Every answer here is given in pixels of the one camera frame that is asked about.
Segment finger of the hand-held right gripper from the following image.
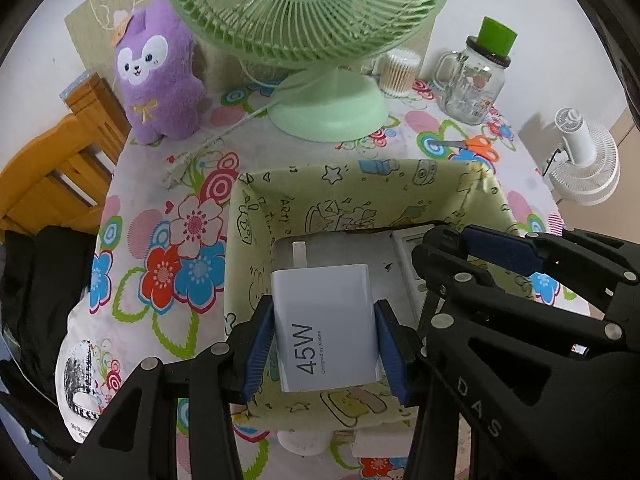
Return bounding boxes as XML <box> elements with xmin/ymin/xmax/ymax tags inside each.
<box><xmin>461</xmin><ymin>225</ymin><xmax>640</xmax><ymax>273</ymax></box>
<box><xmin>407</xmin><ymin>226</ymin><xmax>640</xmax><ymax>480</ymax></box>

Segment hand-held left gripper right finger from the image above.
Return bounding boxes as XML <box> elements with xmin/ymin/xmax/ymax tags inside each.
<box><xmin>374</xmin><ymin>299</ymin><xmax>427</xmax><ymax>409</ymax></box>

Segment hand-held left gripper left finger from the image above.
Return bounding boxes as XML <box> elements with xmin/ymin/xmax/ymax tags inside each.
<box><xmin>70</xmin><ymin>299</ymin><xmax>276</xmax><ymax>480</ymax></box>

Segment white power charger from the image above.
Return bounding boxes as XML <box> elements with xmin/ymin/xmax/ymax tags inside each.
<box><xmin>270</xmin><ymin>241</ymin><xmax>386</xmax><ymax>395</ymax></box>

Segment small white box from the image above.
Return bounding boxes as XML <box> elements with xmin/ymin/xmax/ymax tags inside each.
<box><xmin>355</xmin><ymin>425</ymin><xmax>416</xmax><ymax>458</ymax></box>

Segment yellow cartoon-print storage box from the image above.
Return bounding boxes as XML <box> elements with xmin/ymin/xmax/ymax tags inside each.
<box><xmin>222</xmin><ymin>159</ymin><xmax>538</xmax><ymax>433</ymax></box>

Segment white floor fan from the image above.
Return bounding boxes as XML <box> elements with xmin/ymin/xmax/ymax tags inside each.
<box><xmin>542</xmin><ymin>107</ymin><xmax>621</xmax><ymax>206</ymax></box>

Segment floral tablecloth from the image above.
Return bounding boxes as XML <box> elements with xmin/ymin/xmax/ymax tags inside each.
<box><xmin>87</xmin><ymin>77</ymin><xmax>596</xmax><ymax>480</ymax></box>

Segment glass mug jar green lid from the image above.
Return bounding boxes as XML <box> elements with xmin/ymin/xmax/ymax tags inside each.
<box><xmin>432</xmin><ymin>16</ymin><xmax>518</xmax><ymax>126</ymax></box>

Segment beige door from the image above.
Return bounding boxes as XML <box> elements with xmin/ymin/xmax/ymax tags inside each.
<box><xmin>607</xmin><ymin>105</ymin><xmax>640</xmax><ymax>146</ymax></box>

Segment white printed plastic bag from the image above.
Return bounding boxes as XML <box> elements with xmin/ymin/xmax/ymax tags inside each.
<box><xmin>55</xmin><ymin>300</ymin><xmax>126</xmax><ymax>446</ymax></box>

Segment cotton swab container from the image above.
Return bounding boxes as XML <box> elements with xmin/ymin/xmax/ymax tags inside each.
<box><xmin>374</xmin><ymin>51</ymin><xmax>422</xmax><ymax>98</ymax></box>

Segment green desk fan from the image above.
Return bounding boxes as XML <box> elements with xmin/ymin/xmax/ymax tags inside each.
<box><xmin>164</xmin><ymin>0</ymin><xmax>458</xmax><ymax>143</ymax></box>

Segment black clothing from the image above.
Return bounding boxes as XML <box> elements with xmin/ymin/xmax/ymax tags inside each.
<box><xmin>0</xmin><ymin>225</ymin><xmax>98</xmax><ymax>461</ymax></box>

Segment wooden chair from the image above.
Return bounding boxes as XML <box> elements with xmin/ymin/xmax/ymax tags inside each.
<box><xmin>0</xmin><ymin>72</ymin><xmax>133</xmax><ymax>236</ymax></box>

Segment purple plush toy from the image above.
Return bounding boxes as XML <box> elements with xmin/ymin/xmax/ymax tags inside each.
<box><xmin>111</xmin><ymin>0</ymin><xmax>206</xmax><ymax>145</ymax></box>

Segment black fan power cable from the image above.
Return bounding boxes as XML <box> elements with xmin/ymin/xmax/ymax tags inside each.
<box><xmin>542</xmin><ymin>147</ymin><xmax>566</xmax><ymax>178</ymax></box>

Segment orange handled scissors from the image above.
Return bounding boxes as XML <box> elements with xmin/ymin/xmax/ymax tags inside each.
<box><xmin>435</xmin><ymin>135</ymin><xmax>501</xmax><ymax>162</ymax></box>

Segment white desk fan cable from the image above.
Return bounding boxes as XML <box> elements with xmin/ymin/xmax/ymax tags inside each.
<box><xmin>165</xmin><ymin>67</ymin><xmax>321</xmax><ymax>191</ymax></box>

